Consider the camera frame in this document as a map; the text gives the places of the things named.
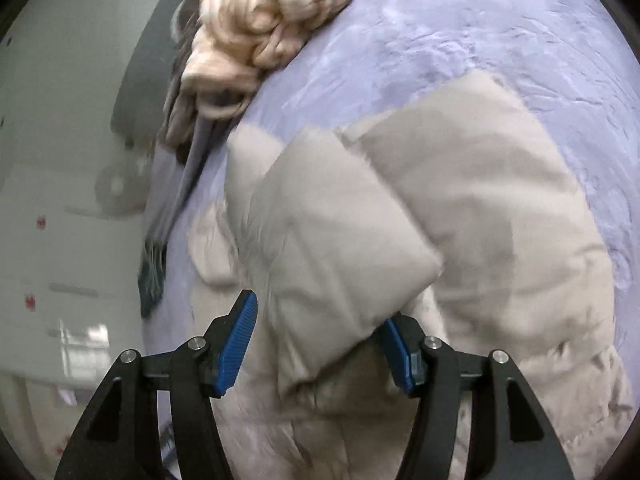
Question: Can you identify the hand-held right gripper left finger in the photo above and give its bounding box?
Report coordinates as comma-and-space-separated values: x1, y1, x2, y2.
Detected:
54, 289, 259, 480

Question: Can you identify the dark green cloth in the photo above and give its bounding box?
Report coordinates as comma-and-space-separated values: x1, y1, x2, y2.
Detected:
138, 244, 169, 319

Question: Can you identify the grey padded headboard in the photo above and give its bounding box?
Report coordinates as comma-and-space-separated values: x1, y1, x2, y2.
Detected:
111, 0, 201, 147

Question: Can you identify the round white fan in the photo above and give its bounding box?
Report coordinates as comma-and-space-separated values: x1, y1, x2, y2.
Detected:
95, 159, 149, 219

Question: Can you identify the lavender embossed bedspread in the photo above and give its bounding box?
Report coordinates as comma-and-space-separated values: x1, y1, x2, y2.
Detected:
141, 0, 640, 480

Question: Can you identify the grey fringed scarf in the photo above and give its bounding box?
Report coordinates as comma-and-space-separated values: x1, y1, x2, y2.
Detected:
144, 112, 237, 263

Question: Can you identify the dark grey-brown garment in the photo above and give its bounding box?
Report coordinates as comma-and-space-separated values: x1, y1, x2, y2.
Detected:
162, 0, 203, 126

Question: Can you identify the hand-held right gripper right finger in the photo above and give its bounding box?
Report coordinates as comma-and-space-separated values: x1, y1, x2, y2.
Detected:
380, 311, 576, 480

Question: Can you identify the beige puffer jacket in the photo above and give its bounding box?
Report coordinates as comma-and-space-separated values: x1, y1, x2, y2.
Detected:
187, 67, 638, 480

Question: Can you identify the cream chunky knit blanket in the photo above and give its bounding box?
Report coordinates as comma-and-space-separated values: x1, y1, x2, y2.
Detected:
165, 0, 373, 148

